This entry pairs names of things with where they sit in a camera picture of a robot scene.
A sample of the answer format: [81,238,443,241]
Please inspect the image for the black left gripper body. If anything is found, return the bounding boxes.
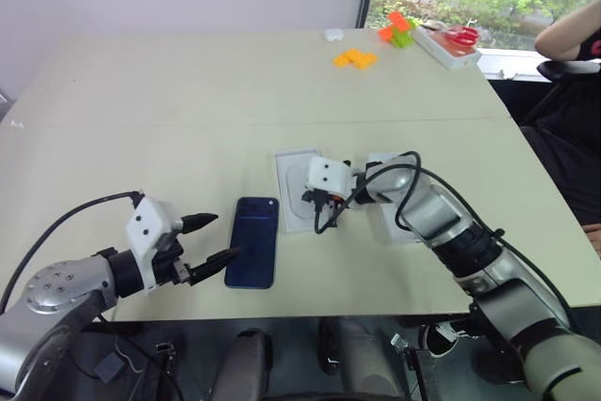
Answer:
[150,218,194,287]

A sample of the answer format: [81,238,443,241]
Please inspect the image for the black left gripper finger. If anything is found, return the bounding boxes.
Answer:
[189,246,242,286]
[179,212,220,235]

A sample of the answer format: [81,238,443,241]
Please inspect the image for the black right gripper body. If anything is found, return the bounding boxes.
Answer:
[301,187,352,215]

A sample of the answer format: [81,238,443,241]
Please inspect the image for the white phone box base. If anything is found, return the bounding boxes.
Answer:
[273,150,331,235]

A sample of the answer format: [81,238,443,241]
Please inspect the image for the white phone box lid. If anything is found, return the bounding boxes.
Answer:
[367,152,424,246]

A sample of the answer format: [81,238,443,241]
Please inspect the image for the flat white box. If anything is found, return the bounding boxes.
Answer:
[412,23,484,72]

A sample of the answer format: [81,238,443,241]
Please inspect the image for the dark blue smartphone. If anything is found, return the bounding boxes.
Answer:
[223,195,280,291]

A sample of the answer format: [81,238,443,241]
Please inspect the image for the dark rounded shape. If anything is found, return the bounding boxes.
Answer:
[317,316,406,401]
[213,328,274,401]

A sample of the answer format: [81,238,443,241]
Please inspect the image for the yellow toy blocks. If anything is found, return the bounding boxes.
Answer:
[332,48,379,72]

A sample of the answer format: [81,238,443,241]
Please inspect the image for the orange and green toy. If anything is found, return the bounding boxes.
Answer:
[378,10,419,50]

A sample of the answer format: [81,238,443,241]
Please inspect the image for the person's black clothed body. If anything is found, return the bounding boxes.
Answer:
[517,27,601,229]

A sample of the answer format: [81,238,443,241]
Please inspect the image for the black chair armrest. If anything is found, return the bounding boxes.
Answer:
[536,59,601,85]

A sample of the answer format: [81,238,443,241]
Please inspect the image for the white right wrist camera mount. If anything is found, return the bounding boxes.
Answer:
[302,155,353,199]

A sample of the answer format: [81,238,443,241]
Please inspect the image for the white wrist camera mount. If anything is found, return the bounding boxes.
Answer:
[124,195,183,290]
[302,155,353,199]

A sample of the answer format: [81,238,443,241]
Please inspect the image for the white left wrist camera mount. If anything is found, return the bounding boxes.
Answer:
[124,195,183,290]

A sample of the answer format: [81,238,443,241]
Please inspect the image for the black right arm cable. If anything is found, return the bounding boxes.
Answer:
[313,150,577,327]

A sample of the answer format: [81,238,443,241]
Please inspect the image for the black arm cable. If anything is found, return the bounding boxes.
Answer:
[313,150,577,327]
[0,191,144,316]

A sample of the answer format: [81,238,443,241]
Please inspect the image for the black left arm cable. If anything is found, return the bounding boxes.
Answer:
[0,191,144,316]

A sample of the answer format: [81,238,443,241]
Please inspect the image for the red handled scissors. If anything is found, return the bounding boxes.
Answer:
[424,23,481,49]

